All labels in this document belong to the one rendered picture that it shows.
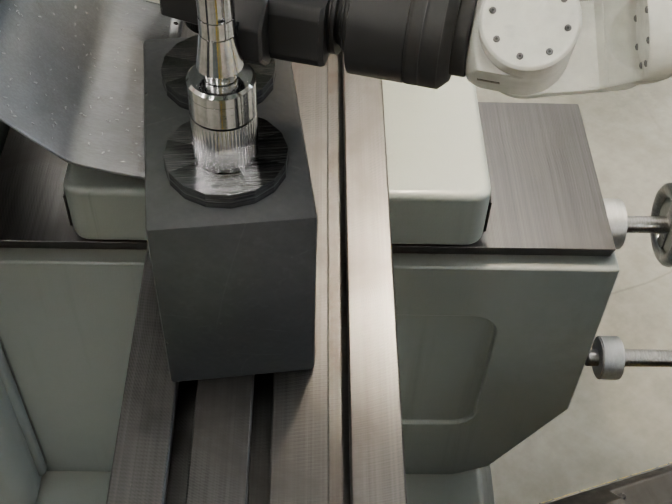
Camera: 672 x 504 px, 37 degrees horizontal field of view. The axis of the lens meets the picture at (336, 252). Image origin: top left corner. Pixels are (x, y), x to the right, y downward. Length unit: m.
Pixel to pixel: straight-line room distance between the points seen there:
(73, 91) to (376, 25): 0.56
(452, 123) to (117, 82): 0.40
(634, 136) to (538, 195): 1.29
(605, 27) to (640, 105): 1.91
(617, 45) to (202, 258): 0.33
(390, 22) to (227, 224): 0.18
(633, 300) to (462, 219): 1.06
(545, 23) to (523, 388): 0.86
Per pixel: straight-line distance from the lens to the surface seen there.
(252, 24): 0.69
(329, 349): 0.89
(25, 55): 1.17
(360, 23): 0.69
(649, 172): 2.48
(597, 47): 0.76
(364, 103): 1.08
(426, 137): 1.21
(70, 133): 1.13
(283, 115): 0.78
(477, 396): 1.47
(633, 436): 1.99
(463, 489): 1.63
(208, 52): 0.66
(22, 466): 1.59
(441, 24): 0.68
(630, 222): 1.42
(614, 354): 1.40
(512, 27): 0.66
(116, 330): 1.34
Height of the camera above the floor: 1.62
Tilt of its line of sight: 48 degrees down
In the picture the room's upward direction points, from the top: 3 degrees clockwise
